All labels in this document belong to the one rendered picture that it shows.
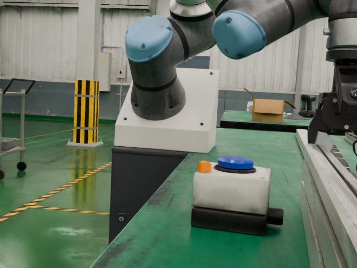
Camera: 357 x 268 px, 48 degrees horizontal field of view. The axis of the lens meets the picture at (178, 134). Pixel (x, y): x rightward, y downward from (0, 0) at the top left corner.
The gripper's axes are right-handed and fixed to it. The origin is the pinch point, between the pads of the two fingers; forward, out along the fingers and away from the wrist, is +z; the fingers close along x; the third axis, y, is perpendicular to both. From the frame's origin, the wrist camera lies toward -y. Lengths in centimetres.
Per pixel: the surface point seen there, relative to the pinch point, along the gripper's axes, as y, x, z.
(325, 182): -32.3, 5.9, -6.7
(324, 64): 1105, -98, -112
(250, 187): -21.7, 11.8, -3.2
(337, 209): -39.6, 6.0, -6.7
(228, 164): -19.6, 14.5, -5.0
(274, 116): 206, 12, 0
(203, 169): -21.4, 16.9, -4.4
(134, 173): 32, 44, 9
